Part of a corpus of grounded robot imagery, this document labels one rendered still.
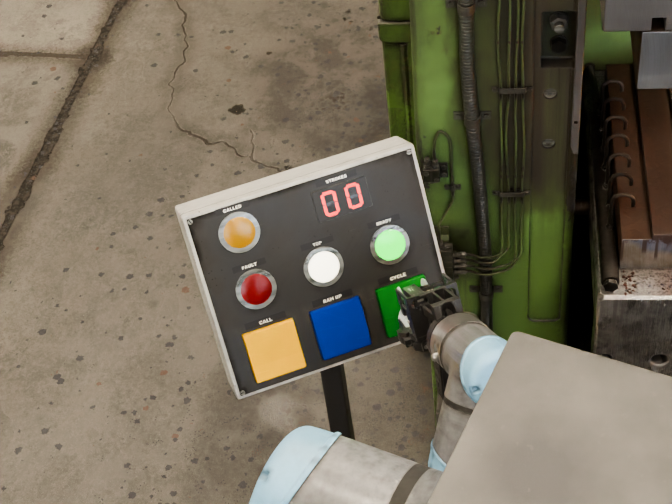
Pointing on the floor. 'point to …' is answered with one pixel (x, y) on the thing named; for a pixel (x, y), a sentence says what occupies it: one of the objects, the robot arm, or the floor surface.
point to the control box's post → (337, 401)
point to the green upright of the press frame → (554, 135)
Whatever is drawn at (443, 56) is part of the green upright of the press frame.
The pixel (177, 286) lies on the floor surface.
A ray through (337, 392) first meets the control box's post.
